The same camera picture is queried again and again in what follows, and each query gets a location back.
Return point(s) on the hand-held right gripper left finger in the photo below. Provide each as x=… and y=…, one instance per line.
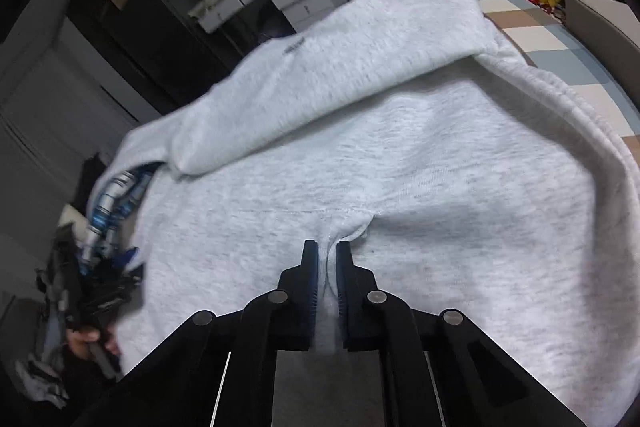
x=310, y=277

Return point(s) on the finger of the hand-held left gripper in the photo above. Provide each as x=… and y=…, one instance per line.
x=105, y=209
x=136, y=194

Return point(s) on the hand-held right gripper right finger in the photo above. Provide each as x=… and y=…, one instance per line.
x=343, y=282

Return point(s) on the grey sweatshirt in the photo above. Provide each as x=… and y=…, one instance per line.
x=400, y=157

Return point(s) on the person's left hand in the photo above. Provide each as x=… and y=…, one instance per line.
x=82, y=340

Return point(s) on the black cabinet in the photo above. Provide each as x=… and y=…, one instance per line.
x=165, y=37

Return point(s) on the checked bed sheet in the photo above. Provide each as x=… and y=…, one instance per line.
x=555, y=39

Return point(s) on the white padded bed frame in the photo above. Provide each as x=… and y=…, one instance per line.
x=602, y=19

